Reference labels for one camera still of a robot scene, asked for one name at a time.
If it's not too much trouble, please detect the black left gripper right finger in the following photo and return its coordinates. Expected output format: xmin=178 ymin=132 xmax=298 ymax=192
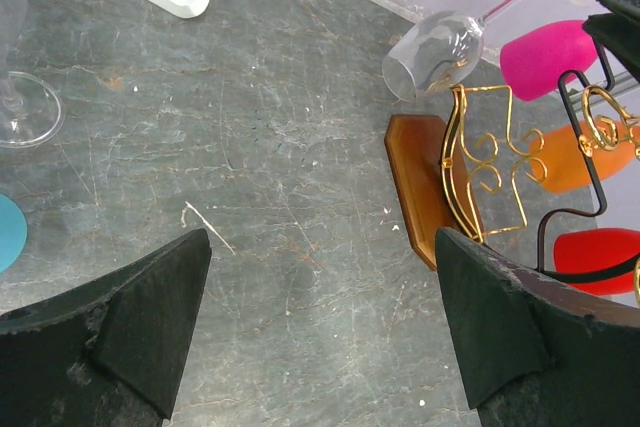
xmin=436 ymin=228 xmax=639 ymax=426

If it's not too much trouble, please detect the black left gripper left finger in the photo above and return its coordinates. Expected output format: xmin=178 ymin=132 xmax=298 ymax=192
xmin=1 ymin=229 xmax=212 ymax=426

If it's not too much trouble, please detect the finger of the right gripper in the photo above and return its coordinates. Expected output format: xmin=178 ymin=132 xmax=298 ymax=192
xmin=582 ymin=0 xmax=639 ymax=81

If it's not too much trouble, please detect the blue plastic wine glass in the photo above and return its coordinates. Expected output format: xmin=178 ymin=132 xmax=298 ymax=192
xmin=0 ymin=194 xmax=28 ymax=272

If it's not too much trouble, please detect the small clear glass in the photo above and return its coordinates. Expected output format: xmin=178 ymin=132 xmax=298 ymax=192
xmin=382 ymin=0 xmax=595 ymax=102

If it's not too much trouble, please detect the clear wine glass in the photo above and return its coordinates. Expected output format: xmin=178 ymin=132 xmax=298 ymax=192
xmin=1 ymin=0 xmax=65 ymax=149

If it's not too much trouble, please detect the pink plastic wine glass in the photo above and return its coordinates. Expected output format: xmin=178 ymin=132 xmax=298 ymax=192
xmin=499 ymin=20 xmax=598 ymax=101

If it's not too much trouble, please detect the red plastic wine glass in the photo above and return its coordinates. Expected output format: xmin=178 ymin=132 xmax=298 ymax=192
xmin=552 ymin=228 xmax=639 ymax=295

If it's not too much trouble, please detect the orange plastic wine glass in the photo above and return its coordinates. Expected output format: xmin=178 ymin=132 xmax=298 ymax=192
xmin=536 ymin=125 xmax=636 ymax=194

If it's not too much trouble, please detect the gold wire wine glass rack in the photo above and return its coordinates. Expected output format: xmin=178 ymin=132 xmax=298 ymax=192
xmin=383 ymin=0 xmax=640 ymax=308

